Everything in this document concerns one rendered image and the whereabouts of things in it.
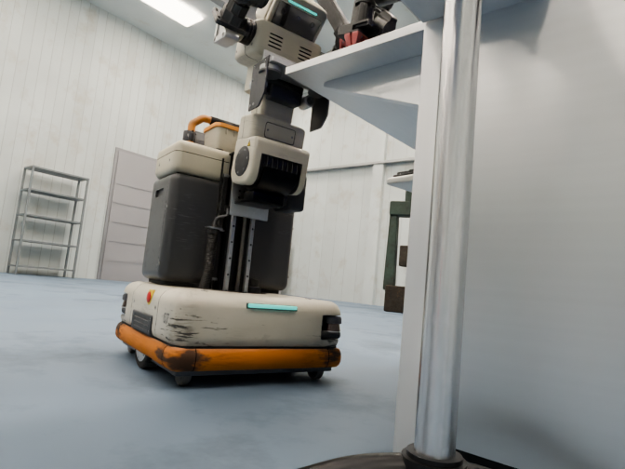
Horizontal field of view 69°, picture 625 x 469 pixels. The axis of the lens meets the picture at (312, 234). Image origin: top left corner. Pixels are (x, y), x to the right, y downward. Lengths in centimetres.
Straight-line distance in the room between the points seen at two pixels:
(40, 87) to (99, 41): 185
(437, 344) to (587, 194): 34
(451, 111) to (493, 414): 47
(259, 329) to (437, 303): 95
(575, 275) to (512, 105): 30
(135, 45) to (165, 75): 97
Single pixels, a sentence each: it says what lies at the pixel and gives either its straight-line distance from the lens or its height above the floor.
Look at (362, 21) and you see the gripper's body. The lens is 126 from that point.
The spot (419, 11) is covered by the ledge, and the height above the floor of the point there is 86.
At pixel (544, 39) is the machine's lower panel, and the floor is 76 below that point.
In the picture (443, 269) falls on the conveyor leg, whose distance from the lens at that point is 60.
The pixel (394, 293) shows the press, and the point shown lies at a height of 33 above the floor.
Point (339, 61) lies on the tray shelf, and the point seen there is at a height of 86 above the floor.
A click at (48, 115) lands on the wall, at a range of 1140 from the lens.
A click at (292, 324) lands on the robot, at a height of 20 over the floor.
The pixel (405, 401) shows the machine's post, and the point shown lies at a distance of 88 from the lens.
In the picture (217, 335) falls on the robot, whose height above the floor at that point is 16.
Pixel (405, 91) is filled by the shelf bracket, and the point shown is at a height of 78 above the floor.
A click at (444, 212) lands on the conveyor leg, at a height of 44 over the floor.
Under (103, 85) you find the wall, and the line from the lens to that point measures 1208.
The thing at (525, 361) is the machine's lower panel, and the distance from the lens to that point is 79.
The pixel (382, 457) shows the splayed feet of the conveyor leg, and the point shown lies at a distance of 64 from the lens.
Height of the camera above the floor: 33
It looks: 6 degrees up
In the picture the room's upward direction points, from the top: 6 degrees clockwise
